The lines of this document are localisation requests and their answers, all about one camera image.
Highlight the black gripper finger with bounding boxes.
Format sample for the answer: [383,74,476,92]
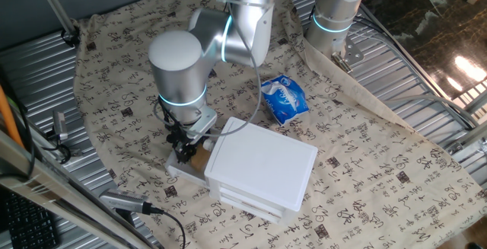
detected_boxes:
[185,145,199,164]
[173,145,188,165]

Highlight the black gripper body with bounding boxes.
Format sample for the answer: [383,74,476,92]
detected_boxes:
[165,121,199,155]

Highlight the wooden block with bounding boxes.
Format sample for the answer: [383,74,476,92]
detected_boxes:
[189,144,214,172]

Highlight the white open drawer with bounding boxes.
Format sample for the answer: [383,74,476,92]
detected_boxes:
[164,148,209,189]

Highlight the white drawer cabinet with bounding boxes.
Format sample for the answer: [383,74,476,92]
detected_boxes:
[204,116,319,225]

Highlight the beige calligraphy cloth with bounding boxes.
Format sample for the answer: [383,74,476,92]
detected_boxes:
[72,0,487,249]

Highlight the blue white snack bag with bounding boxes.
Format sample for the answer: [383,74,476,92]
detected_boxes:
[260,74,310,126]

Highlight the black rod clamp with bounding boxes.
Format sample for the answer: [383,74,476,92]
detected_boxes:
[59,19,81,49]

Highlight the black keyboard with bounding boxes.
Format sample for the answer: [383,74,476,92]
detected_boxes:
[2,190,61,249]

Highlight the orange pole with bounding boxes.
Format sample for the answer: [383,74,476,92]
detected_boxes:
[0,84,26,150]

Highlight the grey metal rod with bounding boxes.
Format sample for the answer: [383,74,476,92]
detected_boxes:
[30,0,79,37]

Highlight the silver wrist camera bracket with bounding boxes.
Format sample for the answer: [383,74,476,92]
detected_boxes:
[185,107,218,146]

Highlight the black camera cable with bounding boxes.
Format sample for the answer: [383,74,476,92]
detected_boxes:
[142,202,187,249]

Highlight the long silver camera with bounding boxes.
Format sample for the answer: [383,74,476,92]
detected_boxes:
[98,188,153,215]

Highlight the metal camera mount base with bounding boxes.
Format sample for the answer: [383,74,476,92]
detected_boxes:
[37,129,84,165]

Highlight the small ribbed silver camera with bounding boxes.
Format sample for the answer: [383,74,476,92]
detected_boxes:
[52,110,69,138]

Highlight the aluminium frame bar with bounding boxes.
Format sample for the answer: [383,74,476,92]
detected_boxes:
[0,129,155,249]

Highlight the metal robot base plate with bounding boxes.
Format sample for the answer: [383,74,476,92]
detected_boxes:
[329,35,365,75]

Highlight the loose black cables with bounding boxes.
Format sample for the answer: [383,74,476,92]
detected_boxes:
[352,14,385,43]

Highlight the thick grey hose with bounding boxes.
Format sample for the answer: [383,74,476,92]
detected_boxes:
[382,94,479,130]

